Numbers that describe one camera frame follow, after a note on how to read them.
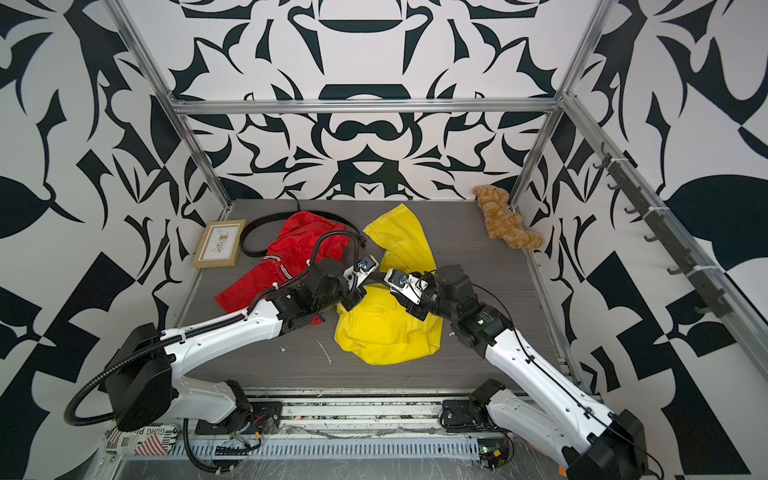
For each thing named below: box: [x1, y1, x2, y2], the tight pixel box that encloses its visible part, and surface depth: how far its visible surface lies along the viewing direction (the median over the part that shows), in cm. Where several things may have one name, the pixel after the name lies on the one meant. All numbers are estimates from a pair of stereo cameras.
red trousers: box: [215, 212, 350, 311], surface depth 96 cm
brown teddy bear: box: [473, 185, 544, 249], surface depth 107 cm
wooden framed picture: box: [192, 219, 248, 269], surface depth 107 cm
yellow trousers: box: [334, 203, 443, 365], surface depth 85 cm
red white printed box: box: [106, 423, 179, 456], surface depth 70 cm
